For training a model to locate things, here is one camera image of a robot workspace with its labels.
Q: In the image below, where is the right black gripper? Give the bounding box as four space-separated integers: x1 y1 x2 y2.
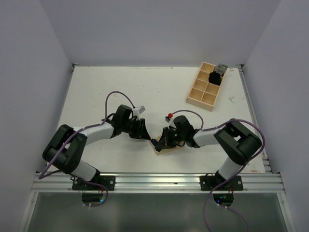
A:
154 126 185 149

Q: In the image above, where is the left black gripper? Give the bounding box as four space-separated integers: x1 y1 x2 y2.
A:
122 117 151 140

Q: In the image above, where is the beige underwear with navy trim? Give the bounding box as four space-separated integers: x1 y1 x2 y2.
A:
150 136 185 155

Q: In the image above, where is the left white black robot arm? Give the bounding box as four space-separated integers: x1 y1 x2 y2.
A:
39 117 151 190

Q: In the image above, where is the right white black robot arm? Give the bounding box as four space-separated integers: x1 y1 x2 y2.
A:
151 116 263 190

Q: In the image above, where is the wooden compartment organizer box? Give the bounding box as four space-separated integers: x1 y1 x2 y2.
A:
186 62 226 111

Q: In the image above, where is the rolled black garment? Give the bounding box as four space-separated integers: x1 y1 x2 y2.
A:
209 71 222 86

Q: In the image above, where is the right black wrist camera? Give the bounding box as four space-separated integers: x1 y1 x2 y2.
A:
165 113 195 137

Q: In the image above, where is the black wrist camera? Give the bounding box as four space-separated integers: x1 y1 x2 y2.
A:
112 104 146 124
165 113 195 137

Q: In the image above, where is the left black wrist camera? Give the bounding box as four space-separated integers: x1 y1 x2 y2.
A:
112 104 146 124

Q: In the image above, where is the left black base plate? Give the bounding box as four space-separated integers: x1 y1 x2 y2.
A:
70 175 116 191

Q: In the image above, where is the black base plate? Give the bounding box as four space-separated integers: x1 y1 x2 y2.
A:
70 175 116 191
199 174 244 191

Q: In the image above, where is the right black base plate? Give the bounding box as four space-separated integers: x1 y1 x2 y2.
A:
199 174 244 191

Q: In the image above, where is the aluminium right side rail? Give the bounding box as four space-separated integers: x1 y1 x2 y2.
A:
238 64 273 173

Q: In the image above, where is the aluminium rail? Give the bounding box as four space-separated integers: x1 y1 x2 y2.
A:
31 173 285 193
238 64 273 173

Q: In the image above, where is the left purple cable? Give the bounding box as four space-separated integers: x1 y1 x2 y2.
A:
38 91 136 207

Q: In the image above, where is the aluminium front rail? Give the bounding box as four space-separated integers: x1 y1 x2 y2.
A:
31 173 285 193

